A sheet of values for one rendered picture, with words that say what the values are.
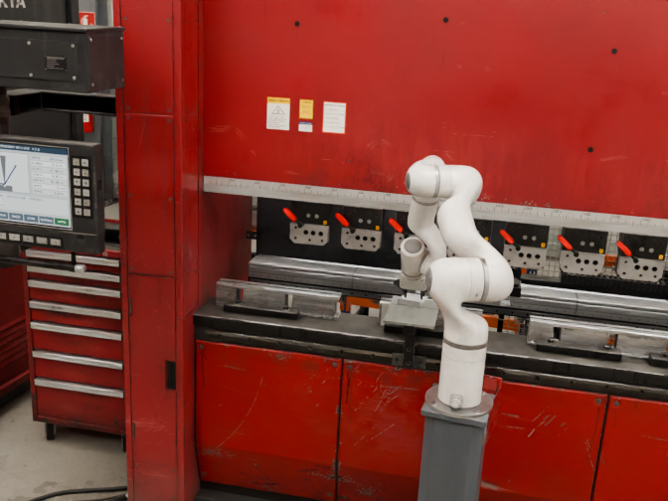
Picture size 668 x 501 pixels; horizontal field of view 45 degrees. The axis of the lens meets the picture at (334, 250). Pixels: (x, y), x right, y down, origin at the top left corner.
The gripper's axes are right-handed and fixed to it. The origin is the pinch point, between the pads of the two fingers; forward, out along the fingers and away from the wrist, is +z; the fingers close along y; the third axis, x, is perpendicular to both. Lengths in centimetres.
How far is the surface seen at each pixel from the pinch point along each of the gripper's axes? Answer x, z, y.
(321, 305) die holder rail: 4.4, 10.5, 35.8
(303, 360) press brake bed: 25.6, 16.9, 39.2
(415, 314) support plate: 12.1, -5.6, -2.2
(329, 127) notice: -39, -44, 36
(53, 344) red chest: 19, 50, 161
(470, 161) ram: -34, -38, -16
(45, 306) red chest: 9, 35, 163
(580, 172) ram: -34, -37, -53
